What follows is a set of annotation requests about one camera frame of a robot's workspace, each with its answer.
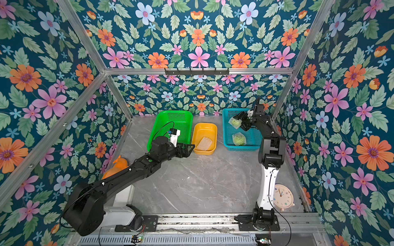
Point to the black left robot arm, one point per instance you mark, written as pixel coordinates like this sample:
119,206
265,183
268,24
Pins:
85,210

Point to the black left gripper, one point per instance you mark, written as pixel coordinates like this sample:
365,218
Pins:
185,153

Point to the teal plastic basket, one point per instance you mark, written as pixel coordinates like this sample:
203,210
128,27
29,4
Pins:
238,139

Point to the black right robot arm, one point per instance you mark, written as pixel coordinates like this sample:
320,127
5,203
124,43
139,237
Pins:
271,152

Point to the pink round clock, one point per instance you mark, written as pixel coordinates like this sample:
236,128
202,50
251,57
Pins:
283,197

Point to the green custard apple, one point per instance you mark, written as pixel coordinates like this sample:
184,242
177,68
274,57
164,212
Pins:
239,140
236,123

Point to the black wall hook rail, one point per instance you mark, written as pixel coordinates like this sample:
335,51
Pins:
192,72

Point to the aluminium front rail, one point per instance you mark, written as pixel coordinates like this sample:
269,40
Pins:
217,229

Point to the green plastic basket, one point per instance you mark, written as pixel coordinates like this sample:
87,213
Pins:
177,119

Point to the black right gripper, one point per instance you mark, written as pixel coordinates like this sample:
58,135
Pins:
246,116

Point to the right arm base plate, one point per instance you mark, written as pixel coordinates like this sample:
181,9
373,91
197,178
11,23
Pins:
246,223

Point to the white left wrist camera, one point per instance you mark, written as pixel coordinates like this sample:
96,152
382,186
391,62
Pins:
174,134

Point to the orange plush toy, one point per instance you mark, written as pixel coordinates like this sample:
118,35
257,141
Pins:
118,165

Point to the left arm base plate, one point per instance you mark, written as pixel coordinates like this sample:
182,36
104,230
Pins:
137,223

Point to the yellow plastic tub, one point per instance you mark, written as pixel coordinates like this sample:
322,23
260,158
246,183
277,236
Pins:
205,130

